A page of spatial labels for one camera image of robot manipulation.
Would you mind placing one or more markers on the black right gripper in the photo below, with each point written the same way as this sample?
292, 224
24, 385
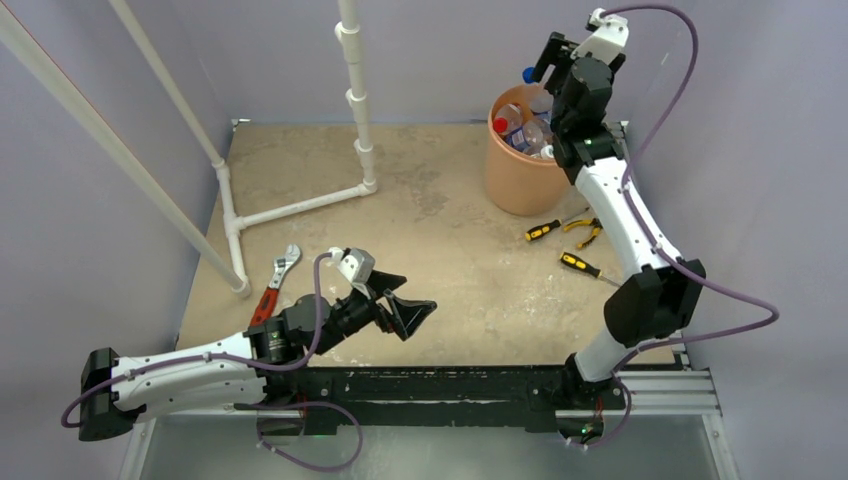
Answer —
555, 47

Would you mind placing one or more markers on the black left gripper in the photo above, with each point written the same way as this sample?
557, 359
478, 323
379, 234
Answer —
406, 314

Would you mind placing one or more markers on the small blue Pepsi bottle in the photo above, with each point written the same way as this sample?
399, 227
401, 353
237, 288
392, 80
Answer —
531, 137

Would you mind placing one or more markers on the crushed white cap bottle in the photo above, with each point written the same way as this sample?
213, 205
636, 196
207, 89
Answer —
547, 153

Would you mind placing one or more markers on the red blue label bottle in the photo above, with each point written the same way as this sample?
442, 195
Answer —
507, 119

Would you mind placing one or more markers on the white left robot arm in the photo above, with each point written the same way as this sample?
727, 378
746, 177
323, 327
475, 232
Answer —
118, 392

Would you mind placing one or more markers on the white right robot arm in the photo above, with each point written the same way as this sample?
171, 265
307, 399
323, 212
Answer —
655, 300

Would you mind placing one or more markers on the orange plastic bin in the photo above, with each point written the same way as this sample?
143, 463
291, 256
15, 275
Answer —
515, 182

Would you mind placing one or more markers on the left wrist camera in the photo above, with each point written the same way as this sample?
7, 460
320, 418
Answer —
355, 265

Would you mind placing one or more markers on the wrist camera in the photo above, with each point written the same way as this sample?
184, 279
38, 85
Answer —
355, 265
608, 37

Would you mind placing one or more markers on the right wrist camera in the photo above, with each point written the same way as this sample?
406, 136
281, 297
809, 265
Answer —
608, 37

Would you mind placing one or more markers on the adjustable wrench red handle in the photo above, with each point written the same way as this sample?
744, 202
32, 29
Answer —
268, 301

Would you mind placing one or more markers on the white PVC pipe frame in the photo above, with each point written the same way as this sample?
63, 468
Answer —
18, 39

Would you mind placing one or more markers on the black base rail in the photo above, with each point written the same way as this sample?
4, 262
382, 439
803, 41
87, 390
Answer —
527, 397

